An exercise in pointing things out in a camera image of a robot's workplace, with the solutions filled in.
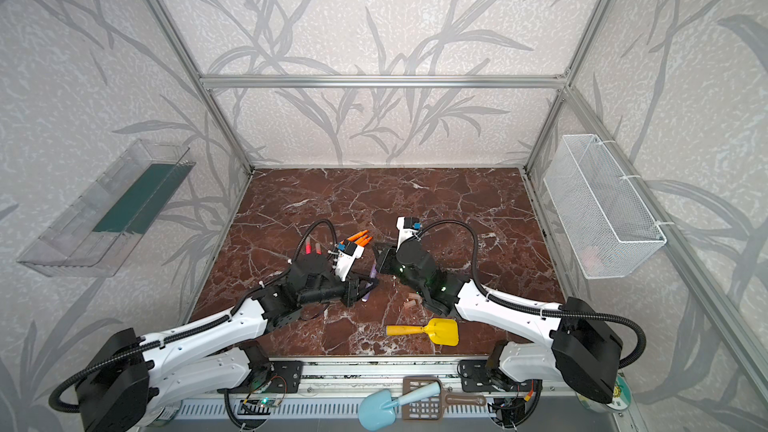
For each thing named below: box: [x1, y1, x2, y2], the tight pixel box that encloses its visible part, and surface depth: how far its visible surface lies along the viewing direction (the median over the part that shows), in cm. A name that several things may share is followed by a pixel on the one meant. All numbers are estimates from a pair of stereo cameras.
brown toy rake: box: [401, 376, 487, 420], surface depth 71 cm
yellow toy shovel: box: [385, 318, 459, 347], surface depth 81 cm
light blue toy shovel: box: [358, 382, 442, 431], surface depth 71 cm
